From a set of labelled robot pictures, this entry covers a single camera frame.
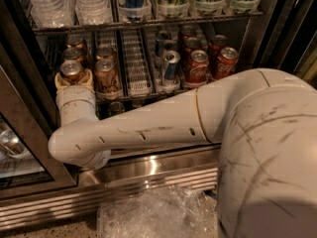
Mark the clear plastic bin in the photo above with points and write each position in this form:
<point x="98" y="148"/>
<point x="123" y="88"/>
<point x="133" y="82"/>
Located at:
<point x="171" y="212"/>

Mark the top wire shelf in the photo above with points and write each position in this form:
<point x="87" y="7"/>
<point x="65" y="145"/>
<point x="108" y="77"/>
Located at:
<point x="145" y="24"/>

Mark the front blue silver can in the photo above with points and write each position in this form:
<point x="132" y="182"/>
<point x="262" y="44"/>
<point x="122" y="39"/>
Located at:
<point x="170" y="63"/>

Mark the glass fridge door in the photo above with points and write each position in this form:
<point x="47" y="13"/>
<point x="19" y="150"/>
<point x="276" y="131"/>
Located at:
<point x="290" y="40"/>
<point x="39" y="172"/>

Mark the back left red cola can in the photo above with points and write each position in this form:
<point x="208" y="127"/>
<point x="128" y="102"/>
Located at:
<point x="185" y="32"/>

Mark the front left red cola can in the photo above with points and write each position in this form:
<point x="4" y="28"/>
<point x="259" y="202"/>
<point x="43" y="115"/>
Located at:
<point x="196" y="68"/>

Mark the left glass fridge door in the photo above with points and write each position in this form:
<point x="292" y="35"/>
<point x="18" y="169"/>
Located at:
<point x="39" y="172"/>

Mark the second-row orange can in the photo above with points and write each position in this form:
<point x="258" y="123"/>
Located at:
<point x="103" y="53"/>
<point x="107" y="76"/>

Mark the back second-row orange can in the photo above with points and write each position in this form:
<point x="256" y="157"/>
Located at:
<point x="103" y="53"/>

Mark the middle left red cola can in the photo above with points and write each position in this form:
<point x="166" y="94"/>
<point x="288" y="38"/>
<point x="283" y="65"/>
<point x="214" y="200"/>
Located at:
<point x="190" y="45"/>

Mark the right glass fridge door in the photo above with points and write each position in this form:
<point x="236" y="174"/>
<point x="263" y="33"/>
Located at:
<point x="290" y="40"/>

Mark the steel fridge base grille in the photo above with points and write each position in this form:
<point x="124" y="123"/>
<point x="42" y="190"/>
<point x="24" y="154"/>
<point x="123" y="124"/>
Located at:
<point x="194" y="167"/>

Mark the clear water bottles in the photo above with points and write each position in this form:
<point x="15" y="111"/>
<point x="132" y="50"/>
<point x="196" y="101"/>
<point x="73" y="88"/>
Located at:
<point x="53" y="13"/>
<point x="93" y="12"/>

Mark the front right red cola can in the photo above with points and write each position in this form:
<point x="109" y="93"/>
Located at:
<point x="225" y="63"/>

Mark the middle blue silver can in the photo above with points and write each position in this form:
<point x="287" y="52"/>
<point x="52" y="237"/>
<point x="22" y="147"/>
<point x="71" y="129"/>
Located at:
<point x="169" y="45"/>

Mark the empty white can tray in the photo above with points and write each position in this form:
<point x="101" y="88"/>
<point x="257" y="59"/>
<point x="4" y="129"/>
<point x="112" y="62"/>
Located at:
<point x="135" y="62"/>

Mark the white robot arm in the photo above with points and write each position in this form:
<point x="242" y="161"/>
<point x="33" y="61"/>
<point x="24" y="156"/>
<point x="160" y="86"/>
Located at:
<point x="265" y="121"/>

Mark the wire shelf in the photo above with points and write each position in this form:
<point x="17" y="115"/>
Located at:
<point x="148" y="93"/>
<point x="145" y="24"/>

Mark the blue silver can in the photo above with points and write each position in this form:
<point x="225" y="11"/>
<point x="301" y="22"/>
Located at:
<point x="161" y="36"/>
<point x="169" y="45"/>
<point x="170" y="63"/>

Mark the back right red cola can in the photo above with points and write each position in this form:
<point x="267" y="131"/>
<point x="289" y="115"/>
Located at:
<point x="215" y="45"/>

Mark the middle wire shelf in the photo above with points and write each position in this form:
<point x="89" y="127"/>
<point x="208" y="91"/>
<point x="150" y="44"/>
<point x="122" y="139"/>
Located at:
<point x="148" y="93"/>

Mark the can behind left door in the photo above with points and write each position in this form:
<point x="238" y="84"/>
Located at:
<point x="11" y="142"/>

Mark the right clear water bottles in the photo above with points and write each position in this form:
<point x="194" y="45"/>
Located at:
<point x="93" y="12"/>

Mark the back left blue pepsi can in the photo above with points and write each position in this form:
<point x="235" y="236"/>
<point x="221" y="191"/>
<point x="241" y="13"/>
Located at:
<point x="137" y="103"/>

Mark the front second-row orange can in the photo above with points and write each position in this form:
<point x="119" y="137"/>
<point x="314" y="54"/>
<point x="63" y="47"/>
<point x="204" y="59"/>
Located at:
<point x="107" y="76"/>

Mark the back blue silver can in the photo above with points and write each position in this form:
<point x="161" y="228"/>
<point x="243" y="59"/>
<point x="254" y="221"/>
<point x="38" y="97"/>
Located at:
<point x="161" y="36"/>

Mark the left clear water bottles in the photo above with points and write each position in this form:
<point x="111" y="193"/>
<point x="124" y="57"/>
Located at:
<point x="53" y="13"/>

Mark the red cola can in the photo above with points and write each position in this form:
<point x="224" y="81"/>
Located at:
<point x="185" y="32"/>
<point x="215" y="45"/>
<point x="225" y="63"/>
<point x="196" y="68"/>
<point x="190" y="45"/>

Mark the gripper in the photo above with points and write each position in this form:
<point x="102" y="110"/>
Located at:
<point x="73" y="94"/>

